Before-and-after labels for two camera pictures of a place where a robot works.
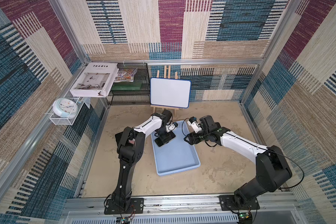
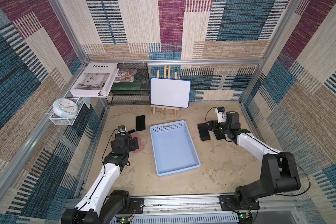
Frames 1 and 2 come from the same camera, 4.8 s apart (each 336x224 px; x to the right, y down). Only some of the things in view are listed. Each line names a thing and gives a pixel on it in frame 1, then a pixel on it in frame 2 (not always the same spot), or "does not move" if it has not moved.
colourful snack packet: x=125 y=75 does not move
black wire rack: x=136 y=93 does not move
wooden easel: x=154 y=107 does not move
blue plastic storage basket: x=176 y=155 does not move
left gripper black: x=158 y=134 -> x=133 y=143
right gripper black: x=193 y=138 -> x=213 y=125
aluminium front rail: x=273 y=209 does not move
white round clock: x=66 y=108 does not move
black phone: x=164 y=138 -> x=140 y=123
